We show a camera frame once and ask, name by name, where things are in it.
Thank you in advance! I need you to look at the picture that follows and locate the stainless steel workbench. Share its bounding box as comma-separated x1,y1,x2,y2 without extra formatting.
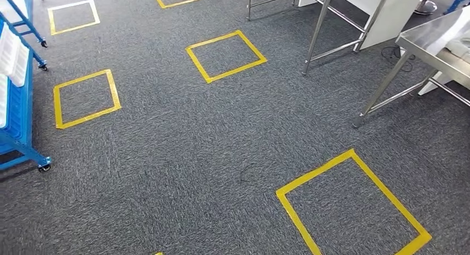
352,7,470,129

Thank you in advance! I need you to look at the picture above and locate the white cabinet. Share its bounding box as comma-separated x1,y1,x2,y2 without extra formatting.
297,0,428,50

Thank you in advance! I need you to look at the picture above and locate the white side panel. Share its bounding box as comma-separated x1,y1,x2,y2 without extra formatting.
418,71,453,97

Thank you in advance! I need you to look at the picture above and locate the blue wheeled rack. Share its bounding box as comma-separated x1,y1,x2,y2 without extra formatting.
0,0,48,48
0,11,52,174

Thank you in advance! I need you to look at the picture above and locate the blue plastic crate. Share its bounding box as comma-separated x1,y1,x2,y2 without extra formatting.
0,55,34,147

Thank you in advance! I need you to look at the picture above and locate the stamped grey metal plate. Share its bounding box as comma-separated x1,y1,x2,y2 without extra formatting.
446,29,470,65

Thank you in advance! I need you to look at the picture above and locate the stainless steel table frame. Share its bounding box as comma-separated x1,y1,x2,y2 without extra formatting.
226,0,298,22

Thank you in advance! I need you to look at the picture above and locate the black floor cable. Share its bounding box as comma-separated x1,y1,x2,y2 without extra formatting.
380,45,416,73

